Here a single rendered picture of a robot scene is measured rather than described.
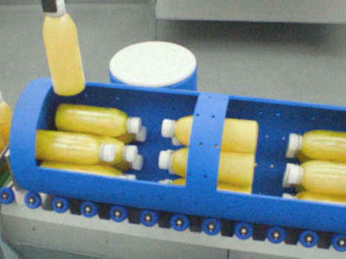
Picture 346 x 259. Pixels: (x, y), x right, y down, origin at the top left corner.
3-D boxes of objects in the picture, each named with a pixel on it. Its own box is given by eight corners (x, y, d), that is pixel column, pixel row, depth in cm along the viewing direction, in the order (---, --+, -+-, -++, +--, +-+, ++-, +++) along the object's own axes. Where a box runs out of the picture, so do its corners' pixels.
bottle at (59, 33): (65, 101, 107) (50, 19, 95) (48, 88, 111) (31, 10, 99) (91, 87, 110) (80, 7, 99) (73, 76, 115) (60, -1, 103)
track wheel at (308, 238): (319, 230, 109) (319, 228, 111) (300, 228, 110) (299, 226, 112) (317, 249, 110) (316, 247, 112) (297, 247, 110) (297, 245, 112)
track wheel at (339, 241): (353, 234, 108) (351, 232, 110) (333, 231, 109) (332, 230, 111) (350, 253, 108) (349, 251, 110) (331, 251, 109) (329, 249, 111)
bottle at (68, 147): (39, 140, 122) (112, 149, 119) (28, 163, 118) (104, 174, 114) (31, 122, 117) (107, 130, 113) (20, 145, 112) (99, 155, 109)
